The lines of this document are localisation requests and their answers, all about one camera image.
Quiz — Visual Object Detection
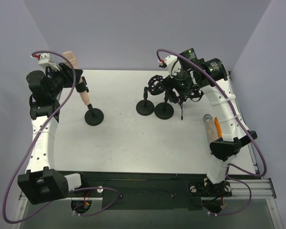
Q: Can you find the black tripod shock mount stand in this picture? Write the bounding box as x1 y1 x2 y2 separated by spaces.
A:
178 87 204 120

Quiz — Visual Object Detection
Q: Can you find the beige microphone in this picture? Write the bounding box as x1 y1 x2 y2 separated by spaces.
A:
62 51 90 105

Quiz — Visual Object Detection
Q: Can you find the black round base clip stand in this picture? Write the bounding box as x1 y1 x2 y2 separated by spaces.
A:
154 93 174 120

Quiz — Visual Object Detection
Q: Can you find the silver glitter microphone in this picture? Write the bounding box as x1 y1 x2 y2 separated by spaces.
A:
203 114 216 144

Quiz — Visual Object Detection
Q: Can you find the black stand with orange microphone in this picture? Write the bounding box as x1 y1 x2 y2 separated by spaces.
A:
136 75 164 116

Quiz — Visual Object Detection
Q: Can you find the black stand with beige microphone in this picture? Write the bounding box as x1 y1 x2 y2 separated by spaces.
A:
75 76 104 127

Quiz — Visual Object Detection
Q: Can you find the orange microphone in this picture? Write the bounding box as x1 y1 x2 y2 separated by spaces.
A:
214 117 222 138

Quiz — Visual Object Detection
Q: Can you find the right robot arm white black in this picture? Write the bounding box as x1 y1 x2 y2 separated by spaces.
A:
158 48 257 195

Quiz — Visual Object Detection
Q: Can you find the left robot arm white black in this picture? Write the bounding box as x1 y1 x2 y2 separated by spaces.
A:
17 63 89 205

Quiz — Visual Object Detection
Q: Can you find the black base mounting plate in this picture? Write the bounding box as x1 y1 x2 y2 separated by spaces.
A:
67 172 232 214

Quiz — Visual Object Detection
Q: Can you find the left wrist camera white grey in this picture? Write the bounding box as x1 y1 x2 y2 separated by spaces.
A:
31 52 61 71

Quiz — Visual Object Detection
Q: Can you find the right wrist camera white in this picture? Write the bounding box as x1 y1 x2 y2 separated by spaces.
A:
158 55 191 81

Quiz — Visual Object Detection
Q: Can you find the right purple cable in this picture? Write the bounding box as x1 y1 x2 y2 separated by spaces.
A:
156 49 267 177

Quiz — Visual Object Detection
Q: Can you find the purple cable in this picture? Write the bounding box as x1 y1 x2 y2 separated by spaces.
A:
156 49 267 177
1 50 78 224

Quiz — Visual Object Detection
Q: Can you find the aluminium frame rail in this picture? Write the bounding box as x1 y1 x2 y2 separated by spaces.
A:
19 147 277 201

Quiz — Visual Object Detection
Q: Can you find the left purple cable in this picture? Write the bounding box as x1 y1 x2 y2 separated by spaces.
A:
1 50 78 224

